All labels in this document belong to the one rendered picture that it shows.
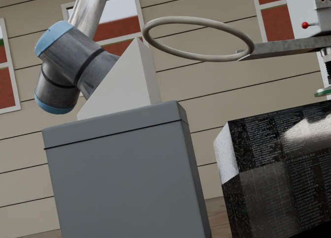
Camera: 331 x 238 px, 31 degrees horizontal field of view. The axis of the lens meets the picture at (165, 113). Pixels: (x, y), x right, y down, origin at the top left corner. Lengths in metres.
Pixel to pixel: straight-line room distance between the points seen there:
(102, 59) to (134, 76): 0.16
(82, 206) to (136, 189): 0.16
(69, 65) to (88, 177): 0.37
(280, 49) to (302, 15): 0.26
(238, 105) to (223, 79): 0.44
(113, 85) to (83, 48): 0.19
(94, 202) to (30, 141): 7.63
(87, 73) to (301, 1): 1.36
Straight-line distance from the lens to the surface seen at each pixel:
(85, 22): 2.24
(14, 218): 9.45
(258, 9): 9.09
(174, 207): 1.68
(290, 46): 2.76
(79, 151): 1.72
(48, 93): 2.02
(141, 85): 1.73
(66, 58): 1.88
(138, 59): 1.75
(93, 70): 1.85
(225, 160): 2.65
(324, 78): 3.77
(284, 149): 2.61
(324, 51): 2.91
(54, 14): 9.44
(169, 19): 2.42
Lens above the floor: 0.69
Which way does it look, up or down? 4 degrees up
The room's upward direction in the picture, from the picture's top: 12 degrees counter-clockwise
